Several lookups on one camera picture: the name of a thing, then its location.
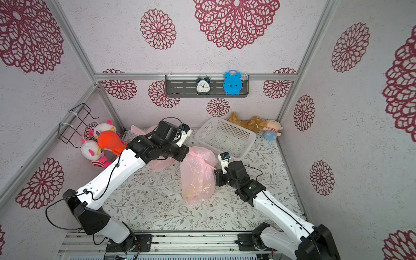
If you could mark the black wire wall rack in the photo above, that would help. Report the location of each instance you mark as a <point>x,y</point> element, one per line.
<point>78,129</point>

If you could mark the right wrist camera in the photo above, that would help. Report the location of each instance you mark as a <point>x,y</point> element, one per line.
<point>224,159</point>

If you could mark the small doll blue outfit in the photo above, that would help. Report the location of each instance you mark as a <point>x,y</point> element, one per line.
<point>272,130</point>

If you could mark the orange plush dinosaur toy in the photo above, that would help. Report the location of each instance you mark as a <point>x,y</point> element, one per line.
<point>110,141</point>

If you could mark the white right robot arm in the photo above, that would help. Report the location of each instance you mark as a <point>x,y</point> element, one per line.
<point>294,237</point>

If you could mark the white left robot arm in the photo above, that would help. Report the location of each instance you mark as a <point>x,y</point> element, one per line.
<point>86,203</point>

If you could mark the white pink striped plush toy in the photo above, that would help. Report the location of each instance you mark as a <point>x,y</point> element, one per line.
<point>93,152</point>

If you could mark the pink plastic bag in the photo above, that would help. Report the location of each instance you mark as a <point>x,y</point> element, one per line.
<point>197,175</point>
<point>161,163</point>

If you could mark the white plush toy yellow glasses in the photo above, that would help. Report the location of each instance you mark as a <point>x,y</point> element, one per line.
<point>94,129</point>

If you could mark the brown plush teddy bear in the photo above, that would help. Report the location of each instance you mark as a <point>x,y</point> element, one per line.
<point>255,124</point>

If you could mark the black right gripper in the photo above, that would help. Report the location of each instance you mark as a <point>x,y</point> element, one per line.
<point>219,177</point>

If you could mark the dark green alarm clock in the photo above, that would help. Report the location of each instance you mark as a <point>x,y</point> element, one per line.
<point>203,86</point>

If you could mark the blue alarm clock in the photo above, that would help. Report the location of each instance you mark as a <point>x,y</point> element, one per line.
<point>232,82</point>

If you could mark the grey wall shelf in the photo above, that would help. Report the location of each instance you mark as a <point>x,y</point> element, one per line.
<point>186,87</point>

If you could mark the white plastic lattice basket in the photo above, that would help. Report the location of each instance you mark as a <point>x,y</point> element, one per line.
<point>221,136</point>

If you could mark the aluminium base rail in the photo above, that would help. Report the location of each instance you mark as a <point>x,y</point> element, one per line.
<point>212,245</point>

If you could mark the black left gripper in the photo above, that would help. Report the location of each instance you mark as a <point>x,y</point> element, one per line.
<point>183,153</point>

